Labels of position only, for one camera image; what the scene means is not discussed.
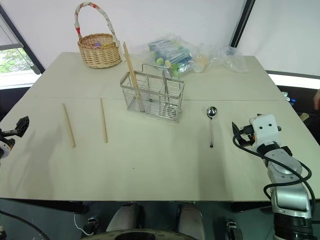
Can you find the white rounded robot leg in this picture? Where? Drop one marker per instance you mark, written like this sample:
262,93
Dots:
192,220
123,217

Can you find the dark rounded robot base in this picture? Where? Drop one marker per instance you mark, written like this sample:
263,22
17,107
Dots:
150,235

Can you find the black slanted frame pole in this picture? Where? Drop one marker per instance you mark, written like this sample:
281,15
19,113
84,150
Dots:
242,23

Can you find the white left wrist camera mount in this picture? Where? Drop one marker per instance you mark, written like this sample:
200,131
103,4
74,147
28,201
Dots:
4,150

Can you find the clear empty plastic bag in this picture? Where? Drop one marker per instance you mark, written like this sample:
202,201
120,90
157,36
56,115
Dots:
231,58

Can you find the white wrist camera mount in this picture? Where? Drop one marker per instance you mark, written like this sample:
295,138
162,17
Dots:
4,150
265,131

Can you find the plastic bag of colourful items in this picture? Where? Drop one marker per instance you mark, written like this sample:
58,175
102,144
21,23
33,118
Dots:
167,53

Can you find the window with dark frame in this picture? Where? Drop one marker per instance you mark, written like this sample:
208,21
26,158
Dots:
15,58

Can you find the metal spoon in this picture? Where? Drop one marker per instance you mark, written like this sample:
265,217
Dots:
211,112

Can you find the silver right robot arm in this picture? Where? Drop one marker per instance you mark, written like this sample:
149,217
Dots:
287,192

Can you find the purple toy in basket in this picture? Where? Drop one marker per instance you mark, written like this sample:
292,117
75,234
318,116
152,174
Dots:
97,44

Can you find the paper cup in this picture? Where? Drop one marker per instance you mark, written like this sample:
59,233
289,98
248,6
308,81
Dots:
200,63

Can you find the small bottles with blue caps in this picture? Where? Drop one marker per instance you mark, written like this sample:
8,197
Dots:
290,98

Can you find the small beige object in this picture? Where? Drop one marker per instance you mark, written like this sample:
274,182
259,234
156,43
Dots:
304,117

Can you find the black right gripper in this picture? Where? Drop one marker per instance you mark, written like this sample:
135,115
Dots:
248,140

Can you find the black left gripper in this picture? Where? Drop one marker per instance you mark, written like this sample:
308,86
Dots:
7,133

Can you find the bystander hand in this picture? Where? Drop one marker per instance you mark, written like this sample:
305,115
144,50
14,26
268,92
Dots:
317,100

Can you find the wooden chopstick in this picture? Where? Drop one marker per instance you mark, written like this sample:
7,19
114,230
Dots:
69,125
130,65
129,58
104,121

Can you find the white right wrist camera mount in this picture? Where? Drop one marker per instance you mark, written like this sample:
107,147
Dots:
265,131

